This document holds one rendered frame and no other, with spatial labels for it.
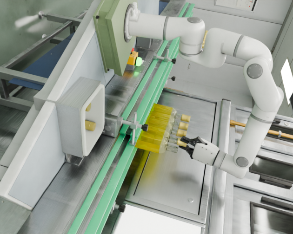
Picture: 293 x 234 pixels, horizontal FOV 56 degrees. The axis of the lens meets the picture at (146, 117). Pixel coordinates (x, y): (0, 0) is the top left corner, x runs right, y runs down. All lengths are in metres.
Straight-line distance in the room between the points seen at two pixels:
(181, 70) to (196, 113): 6.04
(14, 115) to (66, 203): 0.81
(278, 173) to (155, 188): 0.66
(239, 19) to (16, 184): 6.63
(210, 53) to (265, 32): 6.14
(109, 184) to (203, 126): 0.80
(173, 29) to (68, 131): 0.56
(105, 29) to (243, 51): 0.51
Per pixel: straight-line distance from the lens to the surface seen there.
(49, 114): 0.88
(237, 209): 1.33
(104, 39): 1.08
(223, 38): 1.10
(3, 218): 1.24
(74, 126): 0.91
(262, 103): 1.03
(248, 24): 7.15
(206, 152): 1.21
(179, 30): 1.13
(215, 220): 1.21
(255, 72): 1.01
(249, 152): 1.11
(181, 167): 1.33
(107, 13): 1.03
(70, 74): 0.94
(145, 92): 1.30
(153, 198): 1.20
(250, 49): 1.10
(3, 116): 1.67
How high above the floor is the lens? 1.15
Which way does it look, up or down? 8 degrees down
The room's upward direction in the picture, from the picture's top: 104 degrees clockwise
